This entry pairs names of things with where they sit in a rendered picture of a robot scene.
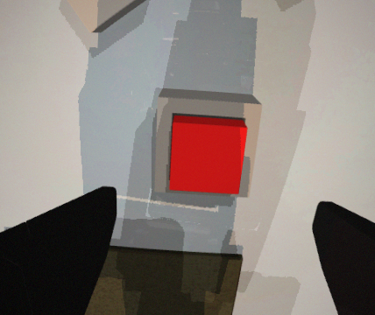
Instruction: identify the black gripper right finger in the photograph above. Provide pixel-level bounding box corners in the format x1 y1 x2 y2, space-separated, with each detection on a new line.
313 202 375 315

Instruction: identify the red button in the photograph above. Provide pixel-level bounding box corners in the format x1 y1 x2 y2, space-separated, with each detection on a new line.
153 87 262 197

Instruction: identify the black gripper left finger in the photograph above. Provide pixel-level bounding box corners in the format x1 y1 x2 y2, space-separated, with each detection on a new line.
0 185 117 315

